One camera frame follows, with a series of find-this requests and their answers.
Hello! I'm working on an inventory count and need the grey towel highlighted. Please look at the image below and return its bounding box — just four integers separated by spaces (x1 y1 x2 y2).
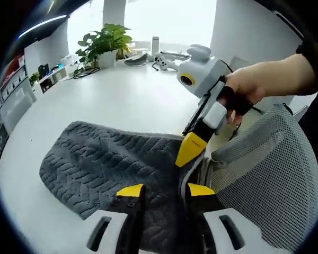
39 121 211 254

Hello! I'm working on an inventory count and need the person's right hand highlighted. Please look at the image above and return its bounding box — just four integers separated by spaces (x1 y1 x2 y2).
223 65 268 125

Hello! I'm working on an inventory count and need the white game controller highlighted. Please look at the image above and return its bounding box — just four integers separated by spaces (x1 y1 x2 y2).
152 51 180 72

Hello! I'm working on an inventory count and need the grey mesh office chair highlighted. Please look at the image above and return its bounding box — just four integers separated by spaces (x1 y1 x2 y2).
208 102 318 250

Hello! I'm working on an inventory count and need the white plant pot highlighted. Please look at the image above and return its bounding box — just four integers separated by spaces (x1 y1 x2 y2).
97 50 118 68

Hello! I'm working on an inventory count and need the green leafy plant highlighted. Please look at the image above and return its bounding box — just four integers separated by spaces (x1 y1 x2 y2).
75 23 134 70

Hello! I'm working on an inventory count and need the white low cabinet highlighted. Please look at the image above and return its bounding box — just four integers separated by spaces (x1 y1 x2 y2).
38 64 68 94

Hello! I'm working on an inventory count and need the translucent white chair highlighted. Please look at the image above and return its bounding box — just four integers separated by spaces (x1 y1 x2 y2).
0 84 38 133

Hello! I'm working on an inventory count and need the small green plant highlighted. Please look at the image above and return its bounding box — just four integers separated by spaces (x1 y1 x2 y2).
29 71 41 86

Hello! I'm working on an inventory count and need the white ceiling light strip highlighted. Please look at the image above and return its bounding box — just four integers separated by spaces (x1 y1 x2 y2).
16 14 68 38

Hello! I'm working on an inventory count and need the shelf of white bins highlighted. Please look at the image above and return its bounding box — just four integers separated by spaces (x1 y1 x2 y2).
0 54 27 112

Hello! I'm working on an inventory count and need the black coiled cable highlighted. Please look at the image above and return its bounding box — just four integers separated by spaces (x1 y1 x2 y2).
73 66 100 79

